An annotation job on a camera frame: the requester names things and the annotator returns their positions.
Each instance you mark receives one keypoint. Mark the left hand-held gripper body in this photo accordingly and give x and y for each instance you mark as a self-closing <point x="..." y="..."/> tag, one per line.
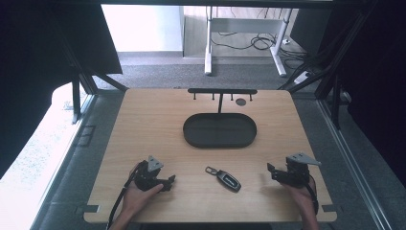
<point x="146" y="179"/>

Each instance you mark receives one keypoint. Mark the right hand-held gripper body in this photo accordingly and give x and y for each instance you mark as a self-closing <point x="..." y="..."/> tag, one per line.
<point x="295" y="174"/>

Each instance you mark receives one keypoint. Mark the black car key fob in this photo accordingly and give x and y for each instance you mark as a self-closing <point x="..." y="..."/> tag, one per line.
<point x="227" y="180"/>

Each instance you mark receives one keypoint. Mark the black key rack with tray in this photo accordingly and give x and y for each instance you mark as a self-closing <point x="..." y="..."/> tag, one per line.
<point x="219" y="130"/>

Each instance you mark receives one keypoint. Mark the person's left hand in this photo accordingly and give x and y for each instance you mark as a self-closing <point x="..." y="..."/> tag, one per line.
<point x="139" y="198"/>

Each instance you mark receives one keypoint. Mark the person's right hand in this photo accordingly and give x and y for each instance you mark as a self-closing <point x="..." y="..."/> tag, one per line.
<point x="298" y="195"/>

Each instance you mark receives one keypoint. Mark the grey round table grommet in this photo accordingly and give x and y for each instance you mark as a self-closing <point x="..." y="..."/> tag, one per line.
<point x="241" y="102"/>

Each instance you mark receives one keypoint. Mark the grey floor socket cover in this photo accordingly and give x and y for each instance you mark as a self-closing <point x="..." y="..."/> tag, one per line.
<point x="86" y="135"/>

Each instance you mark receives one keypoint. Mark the white power strip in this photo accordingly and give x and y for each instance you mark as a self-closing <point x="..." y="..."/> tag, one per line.
<point x="302" y="77"/>

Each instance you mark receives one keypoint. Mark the black curtain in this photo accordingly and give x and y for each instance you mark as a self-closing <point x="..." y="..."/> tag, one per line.
<point x="38" y="64"/>
<point x="379" y="80"/>

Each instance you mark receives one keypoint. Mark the aluminium floor rail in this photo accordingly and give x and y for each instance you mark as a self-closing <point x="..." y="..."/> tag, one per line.
<point x="351" y="166"/>

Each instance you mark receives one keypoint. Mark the black metal frame strut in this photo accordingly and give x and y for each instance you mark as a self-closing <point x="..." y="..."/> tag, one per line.
<point x="333" y="80"/>
<point x="76" y="102"/>

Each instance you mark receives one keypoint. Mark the white metal desk frame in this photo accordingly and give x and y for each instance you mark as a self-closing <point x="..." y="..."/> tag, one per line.
<point x="209" y="48"/>

